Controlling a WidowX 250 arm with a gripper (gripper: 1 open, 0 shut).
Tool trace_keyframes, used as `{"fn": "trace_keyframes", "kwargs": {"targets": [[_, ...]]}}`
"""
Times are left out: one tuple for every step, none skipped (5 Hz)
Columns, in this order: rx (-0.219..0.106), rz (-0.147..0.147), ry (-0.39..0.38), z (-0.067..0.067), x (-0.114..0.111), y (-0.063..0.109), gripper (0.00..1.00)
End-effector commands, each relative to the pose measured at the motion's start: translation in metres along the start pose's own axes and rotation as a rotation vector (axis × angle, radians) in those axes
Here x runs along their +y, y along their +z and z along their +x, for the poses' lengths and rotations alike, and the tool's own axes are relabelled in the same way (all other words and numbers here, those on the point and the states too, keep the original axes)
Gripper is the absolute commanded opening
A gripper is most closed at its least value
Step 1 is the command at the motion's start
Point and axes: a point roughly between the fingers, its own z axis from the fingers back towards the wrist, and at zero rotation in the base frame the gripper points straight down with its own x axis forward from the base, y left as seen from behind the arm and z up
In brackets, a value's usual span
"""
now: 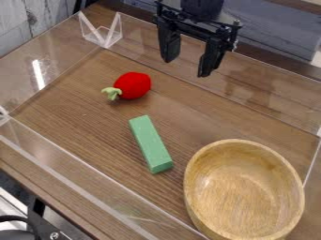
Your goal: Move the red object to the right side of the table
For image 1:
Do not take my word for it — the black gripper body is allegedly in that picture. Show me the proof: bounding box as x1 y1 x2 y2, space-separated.
155 0 243 51

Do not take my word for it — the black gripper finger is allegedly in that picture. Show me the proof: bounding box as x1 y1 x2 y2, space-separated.
196 37 226 77
158 21 180 63

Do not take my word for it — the red plush strawberry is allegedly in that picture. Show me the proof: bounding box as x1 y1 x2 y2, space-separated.
101 72 151 100

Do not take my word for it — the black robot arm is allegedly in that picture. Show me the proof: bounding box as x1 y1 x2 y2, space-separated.
152 0 242 77

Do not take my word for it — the green rectangular block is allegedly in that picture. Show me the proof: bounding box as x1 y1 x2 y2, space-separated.
129 115 172 174

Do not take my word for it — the wooden bowl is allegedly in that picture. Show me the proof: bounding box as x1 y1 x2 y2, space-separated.
183 139 305 240

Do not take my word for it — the clear acrylic corner bracket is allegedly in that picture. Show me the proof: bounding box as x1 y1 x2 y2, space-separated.
77 12 123 49

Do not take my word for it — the clear acrylic tray wall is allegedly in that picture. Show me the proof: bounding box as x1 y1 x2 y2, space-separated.
0 7 321 240

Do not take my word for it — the black metal table frame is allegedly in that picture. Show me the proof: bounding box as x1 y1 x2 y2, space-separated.
28 198 71 240

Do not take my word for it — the black cable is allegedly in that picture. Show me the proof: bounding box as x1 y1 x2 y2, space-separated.
0 215 31 233

